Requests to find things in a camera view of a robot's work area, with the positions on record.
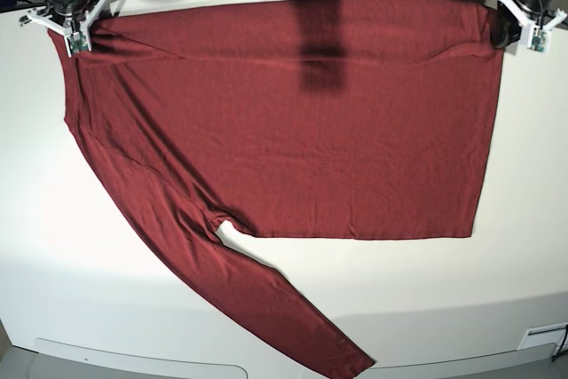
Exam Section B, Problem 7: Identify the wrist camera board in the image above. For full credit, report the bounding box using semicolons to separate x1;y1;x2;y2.
527;28;551;54
65;32;92;58

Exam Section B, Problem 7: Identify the black cable at table corner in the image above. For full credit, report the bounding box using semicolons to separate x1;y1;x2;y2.
550;324;568;363

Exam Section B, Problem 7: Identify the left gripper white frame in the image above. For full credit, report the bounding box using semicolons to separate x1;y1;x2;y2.
490;0;567;53

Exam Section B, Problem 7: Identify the dark red long-sleeve shirt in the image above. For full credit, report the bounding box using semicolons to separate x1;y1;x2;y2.
51;0;503;378

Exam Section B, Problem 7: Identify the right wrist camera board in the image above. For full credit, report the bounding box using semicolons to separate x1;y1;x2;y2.
65;32;92;58

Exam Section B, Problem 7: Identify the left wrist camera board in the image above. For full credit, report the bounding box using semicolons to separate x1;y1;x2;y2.
527;28;551;54

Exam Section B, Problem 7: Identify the white label plate on table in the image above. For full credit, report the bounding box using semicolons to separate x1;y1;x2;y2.
517;322;567;351

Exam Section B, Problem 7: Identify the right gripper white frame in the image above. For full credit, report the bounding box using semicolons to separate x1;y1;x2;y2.
19;0;113;47

